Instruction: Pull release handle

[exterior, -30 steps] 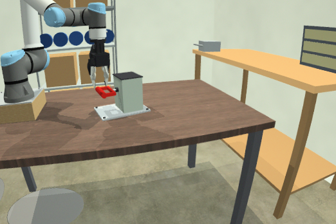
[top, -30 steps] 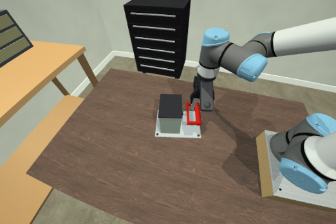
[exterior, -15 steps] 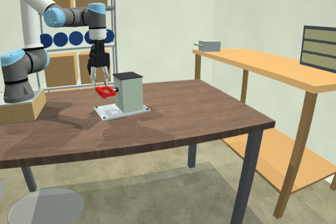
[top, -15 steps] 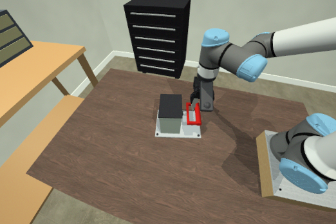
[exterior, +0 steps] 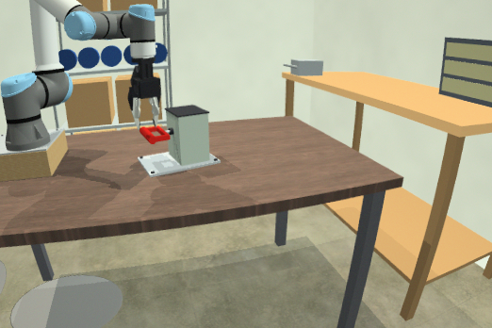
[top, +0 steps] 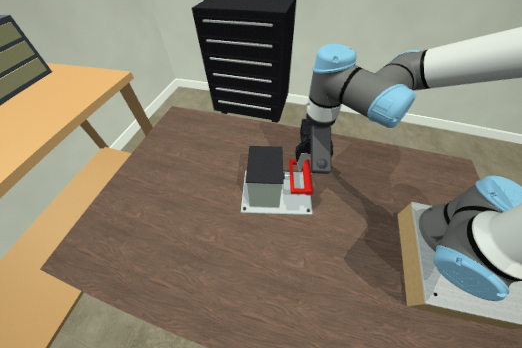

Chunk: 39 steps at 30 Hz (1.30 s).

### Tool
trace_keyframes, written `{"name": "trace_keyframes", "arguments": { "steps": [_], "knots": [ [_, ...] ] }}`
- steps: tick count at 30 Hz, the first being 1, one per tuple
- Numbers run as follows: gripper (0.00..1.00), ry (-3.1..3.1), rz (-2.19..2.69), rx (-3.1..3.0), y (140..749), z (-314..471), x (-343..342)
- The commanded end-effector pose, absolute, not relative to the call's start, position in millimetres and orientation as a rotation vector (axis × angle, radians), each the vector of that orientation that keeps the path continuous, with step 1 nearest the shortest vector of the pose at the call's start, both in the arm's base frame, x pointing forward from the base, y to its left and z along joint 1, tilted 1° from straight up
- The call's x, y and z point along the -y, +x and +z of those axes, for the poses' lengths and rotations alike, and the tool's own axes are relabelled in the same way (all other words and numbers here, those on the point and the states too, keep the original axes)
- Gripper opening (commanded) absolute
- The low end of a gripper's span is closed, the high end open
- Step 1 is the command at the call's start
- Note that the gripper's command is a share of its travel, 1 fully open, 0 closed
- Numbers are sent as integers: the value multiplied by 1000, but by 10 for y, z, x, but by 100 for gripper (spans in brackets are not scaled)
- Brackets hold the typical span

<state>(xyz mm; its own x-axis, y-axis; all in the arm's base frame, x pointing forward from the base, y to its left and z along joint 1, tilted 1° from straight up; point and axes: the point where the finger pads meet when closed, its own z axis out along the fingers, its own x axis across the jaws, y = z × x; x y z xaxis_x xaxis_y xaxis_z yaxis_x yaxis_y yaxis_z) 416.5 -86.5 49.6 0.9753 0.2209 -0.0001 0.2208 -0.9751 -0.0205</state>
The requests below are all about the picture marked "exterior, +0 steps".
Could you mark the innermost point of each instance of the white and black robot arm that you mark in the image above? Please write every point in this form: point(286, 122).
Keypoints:
point(24, 96)

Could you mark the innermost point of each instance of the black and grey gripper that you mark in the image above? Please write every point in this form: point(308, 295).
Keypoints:
point(144, 88)

